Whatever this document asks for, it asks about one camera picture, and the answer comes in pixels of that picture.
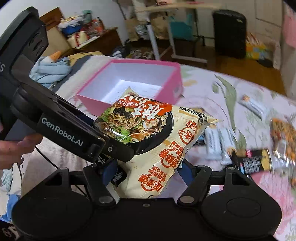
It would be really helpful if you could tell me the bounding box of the white wardrobe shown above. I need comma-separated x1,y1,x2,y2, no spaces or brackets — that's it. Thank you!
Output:
197,0,283,47

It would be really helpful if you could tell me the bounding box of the white folding table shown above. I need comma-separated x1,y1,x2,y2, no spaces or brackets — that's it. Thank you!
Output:
131,2,223,64

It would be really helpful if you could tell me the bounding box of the pink garment hanging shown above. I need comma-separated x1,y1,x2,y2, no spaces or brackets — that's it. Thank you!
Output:
283,7,296,48

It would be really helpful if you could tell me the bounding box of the instant noodle packet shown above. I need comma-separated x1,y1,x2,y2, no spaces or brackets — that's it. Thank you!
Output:
94,88,218,198

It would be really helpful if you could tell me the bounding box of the teal bag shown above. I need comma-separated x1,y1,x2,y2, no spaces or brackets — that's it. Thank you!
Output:
170,14,193,40

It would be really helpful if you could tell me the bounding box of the mixed nuts snack bag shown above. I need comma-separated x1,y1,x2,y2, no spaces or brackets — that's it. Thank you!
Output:
270,118,295,167

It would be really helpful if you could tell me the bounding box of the floral bed sheet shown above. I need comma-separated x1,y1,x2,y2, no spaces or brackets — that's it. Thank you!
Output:
1,65,295,240

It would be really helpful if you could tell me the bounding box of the pink storage box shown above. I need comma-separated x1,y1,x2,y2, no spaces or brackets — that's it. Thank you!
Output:
76,59,184,116

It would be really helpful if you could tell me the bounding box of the person's left hand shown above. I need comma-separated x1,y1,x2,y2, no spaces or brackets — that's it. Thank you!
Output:
0,133,43,170

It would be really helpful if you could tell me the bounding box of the white snack bar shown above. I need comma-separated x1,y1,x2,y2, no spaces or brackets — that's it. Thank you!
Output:
204,127,236,165
239,95,269,120

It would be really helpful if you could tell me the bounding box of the colourful box on floor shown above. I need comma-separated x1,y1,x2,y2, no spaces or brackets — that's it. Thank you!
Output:
246,32,274,61

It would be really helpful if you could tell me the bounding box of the black suitcase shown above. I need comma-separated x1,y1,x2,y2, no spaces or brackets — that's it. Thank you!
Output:
212,9,247,59

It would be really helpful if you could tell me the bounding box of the blue plush toy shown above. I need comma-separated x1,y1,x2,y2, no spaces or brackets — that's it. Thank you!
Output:
29,51,72,89

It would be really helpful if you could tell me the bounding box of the wooden nightstand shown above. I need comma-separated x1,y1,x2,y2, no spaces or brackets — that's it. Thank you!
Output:
40,8,122,57

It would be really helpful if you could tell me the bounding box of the black cracker pack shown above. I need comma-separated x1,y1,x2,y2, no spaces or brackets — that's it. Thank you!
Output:
231,148,272,176

